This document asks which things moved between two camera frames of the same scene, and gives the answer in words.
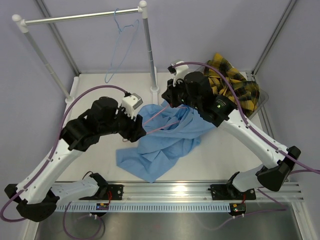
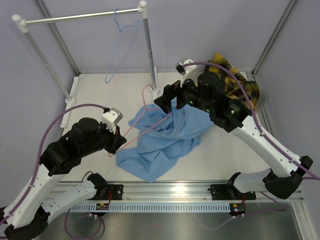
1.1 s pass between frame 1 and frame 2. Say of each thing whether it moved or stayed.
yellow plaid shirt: stayed
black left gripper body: moved
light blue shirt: stayed
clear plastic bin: stayed
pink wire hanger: moved
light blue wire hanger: stayed
